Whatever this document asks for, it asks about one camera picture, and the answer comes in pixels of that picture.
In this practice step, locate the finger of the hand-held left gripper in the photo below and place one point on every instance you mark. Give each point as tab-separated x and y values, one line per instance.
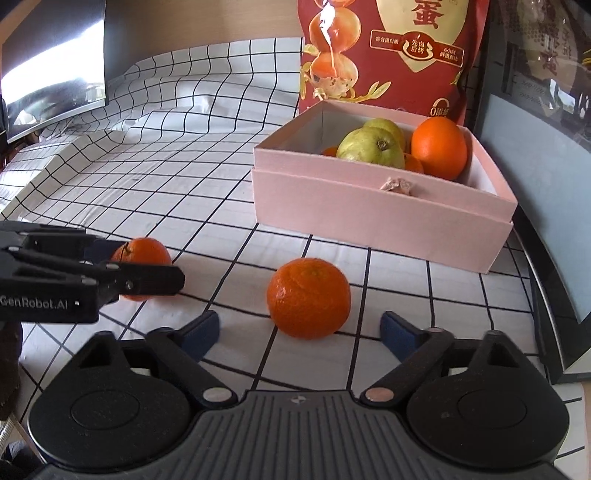
55	237
152	281

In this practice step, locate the mandarin with stem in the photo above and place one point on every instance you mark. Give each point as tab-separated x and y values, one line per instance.
145	251

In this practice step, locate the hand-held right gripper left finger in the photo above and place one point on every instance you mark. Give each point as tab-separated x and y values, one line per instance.
201	334

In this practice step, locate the black computer monitor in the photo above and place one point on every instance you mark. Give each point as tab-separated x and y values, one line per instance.
531	161
51	69

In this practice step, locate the pink cardboard box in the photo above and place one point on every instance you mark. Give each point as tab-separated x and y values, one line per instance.
346	212

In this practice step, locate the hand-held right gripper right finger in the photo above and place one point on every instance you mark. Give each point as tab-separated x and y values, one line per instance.
397	334

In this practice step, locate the green guava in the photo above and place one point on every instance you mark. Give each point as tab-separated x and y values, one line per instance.
364	147
384	124

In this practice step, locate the large orange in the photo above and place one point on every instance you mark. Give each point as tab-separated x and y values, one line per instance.
438	145

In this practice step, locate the big mandarin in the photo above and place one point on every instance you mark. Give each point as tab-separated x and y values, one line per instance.
308	297

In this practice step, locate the red snack bag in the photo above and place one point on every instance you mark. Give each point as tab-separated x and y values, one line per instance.
415	92

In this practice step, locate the black grid white tablecloth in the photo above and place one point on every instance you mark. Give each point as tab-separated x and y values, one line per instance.
207	161

